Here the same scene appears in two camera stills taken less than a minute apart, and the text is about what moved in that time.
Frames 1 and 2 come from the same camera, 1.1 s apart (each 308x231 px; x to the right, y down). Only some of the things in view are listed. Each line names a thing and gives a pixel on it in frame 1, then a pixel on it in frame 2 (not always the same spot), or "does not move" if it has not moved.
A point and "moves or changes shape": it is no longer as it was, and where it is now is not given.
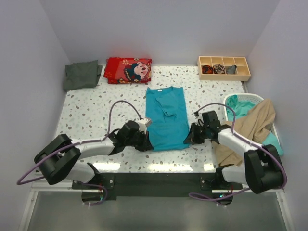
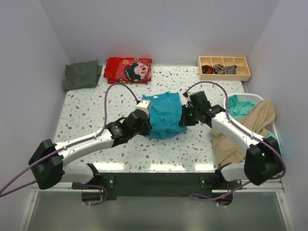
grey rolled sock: x=231 y=70 does not move
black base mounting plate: x=102 y=187 does not move
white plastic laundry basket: x=254 y=98 does not move
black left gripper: x=145 y=145 to x=147 y=128
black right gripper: x=191 y=138 to x=184 y=121
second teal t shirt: x=237 y=109 does not move
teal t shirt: x=166 y=117 moves or changes shape
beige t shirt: x=253 y=124 does not move
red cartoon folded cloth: x=120 y=70 does not move
